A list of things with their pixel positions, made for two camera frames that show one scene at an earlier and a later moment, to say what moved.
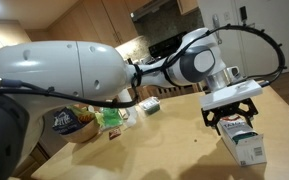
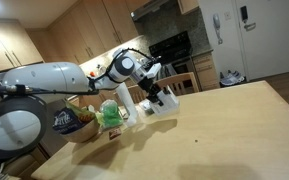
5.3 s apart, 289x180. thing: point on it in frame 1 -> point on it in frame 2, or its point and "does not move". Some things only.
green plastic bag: (108, 117) does not move
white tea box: (245, 143) -> (170, 103)
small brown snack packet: (113, 134) does not move
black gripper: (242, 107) -> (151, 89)
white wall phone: (216, 24) does not move
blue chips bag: (65, 121) does not move
